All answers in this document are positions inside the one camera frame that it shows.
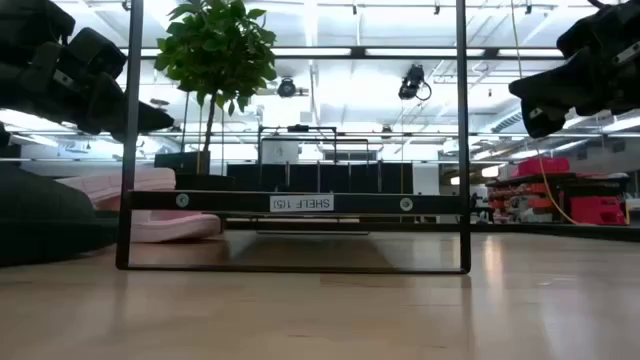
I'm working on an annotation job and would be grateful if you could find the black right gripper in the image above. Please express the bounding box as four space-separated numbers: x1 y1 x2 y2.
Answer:
508 0 640 140

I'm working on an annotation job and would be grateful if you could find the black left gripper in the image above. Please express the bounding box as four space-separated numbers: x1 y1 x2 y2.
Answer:
0 0 175 144

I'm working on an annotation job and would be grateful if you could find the pink slide sandal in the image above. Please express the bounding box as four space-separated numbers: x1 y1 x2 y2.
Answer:
130 209 222 245
54 167 177 212

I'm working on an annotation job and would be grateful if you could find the black slide sandal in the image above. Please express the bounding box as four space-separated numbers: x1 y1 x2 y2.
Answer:
0 162 120 268

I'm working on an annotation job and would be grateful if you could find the black-framed wooden shelf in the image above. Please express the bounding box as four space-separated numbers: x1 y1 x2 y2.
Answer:
115 0 472 275

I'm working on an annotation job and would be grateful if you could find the black storage rack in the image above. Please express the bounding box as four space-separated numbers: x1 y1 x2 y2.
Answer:
487 172 631 226

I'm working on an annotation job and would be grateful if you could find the green potted plant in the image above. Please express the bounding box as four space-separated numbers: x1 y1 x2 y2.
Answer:
153 0 278 191

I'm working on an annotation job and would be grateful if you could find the black cabinet row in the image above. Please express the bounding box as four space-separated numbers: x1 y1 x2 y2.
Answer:
227 162 415 195

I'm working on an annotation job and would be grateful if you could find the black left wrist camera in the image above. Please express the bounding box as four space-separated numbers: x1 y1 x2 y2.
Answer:
64 27 128 81

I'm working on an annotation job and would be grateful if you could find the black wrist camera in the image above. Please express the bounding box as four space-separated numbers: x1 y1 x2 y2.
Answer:
64 27 128 81
556 3 619 57

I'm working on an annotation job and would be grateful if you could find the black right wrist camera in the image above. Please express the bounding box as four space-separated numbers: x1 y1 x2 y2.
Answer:
556 3 619 57

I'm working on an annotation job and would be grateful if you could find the hanging yellow cable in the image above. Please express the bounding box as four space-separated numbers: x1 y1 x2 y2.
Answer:
509 0 581 226

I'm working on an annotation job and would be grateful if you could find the black aluminium rig frame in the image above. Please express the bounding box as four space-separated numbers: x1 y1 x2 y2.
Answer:
219 217 640 242

